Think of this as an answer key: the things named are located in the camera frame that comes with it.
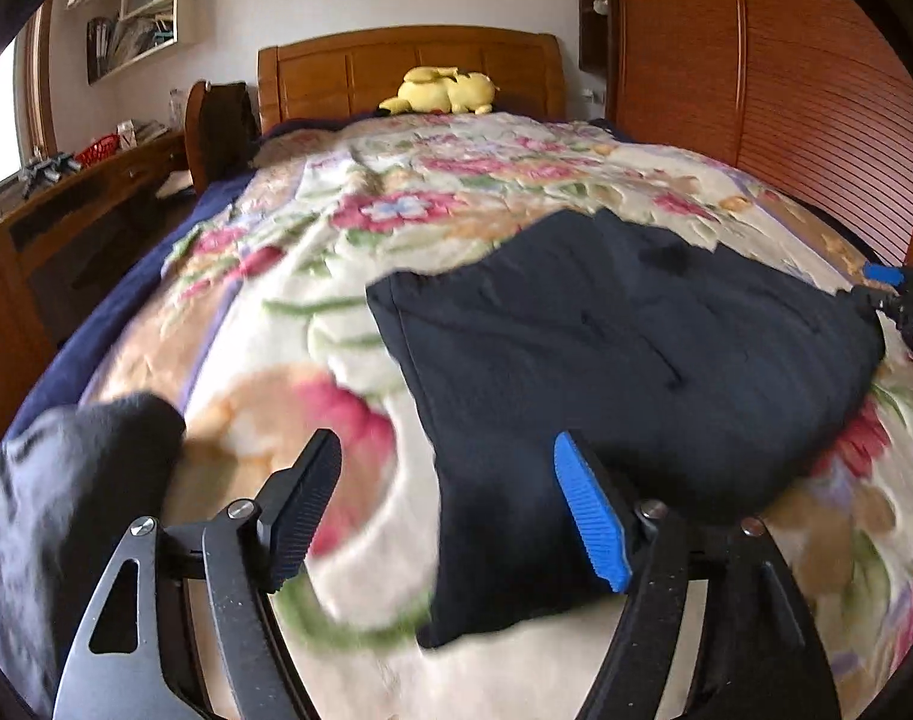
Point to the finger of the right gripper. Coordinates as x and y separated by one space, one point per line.
892 275

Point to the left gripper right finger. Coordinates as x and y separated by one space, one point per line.
759 656

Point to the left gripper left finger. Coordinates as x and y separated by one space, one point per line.
134 654

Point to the black trench coat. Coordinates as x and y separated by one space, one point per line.
704 379

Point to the dark grey folded garment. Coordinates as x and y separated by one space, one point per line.
69 486

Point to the wooden louvered wardrobe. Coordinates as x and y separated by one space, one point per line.
806 95

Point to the navy bed sheet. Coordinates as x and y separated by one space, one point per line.
69 375

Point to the floral bed blanket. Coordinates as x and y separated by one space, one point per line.
257 367

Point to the wooden desk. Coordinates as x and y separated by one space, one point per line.
42 227

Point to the yellow plush toy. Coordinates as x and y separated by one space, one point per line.
438 90

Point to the red basket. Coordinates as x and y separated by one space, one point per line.
102 149

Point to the wooden bed headboard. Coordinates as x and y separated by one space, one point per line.
350 73

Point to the white wall shelf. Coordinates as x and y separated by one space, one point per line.
129 32

